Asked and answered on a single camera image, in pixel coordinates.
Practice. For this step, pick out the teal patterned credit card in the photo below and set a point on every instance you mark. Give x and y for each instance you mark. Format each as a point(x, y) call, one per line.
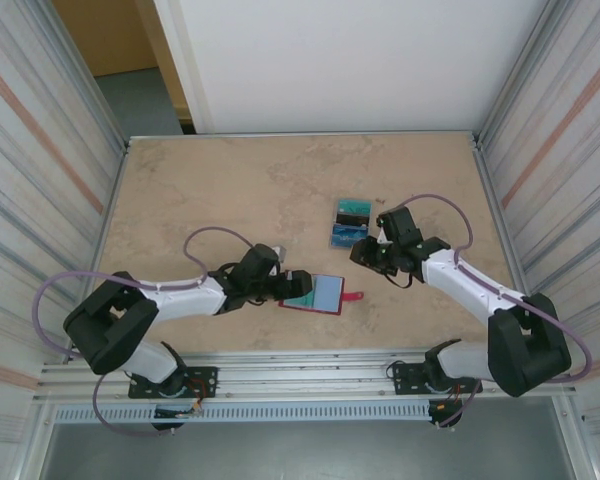
point(300, 302)

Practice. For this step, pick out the brown wooden door panel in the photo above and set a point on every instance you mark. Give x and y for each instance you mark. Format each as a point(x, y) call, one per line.
point(115, 35)

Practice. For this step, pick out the black credit card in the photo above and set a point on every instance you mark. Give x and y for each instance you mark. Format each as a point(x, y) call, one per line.
point(352, 220)

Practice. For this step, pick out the dark blue credit card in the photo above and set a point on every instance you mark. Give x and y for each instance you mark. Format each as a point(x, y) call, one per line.
point(350, 236)

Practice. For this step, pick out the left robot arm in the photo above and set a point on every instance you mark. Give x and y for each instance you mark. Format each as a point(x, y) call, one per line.
point(190, 297)

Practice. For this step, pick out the red card holder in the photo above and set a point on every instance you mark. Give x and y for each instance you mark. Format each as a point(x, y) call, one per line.
point(350, 297)

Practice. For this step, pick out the corrugated metal side panel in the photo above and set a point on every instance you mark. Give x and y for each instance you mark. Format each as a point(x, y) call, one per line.
point(30, 150)
point(570, 150)

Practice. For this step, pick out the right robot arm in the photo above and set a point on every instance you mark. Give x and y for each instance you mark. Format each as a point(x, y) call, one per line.
point(465, 280)

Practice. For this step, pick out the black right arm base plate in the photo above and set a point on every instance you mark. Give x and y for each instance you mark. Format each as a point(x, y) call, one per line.
point(405, 377)

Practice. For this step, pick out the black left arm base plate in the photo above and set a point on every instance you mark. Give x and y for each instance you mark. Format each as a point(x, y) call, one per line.
point(202, 380)

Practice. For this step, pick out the aluminium front rail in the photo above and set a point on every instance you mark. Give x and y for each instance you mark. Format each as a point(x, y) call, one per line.
point(305, 380)

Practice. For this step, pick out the clear acrylic card tray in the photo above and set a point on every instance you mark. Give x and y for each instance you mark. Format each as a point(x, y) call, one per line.
point(330, 235)

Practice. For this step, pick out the grey metal sheet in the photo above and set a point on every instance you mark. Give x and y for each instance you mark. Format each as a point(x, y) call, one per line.
point(305, 450)

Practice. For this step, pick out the black base connector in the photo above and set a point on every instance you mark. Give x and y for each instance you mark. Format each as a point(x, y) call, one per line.
point(440, 410)
point(170, 413)

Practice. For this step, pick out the white door frame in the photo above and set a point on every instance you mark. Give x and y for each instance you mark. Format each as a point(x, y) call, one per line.
point(190, 75)

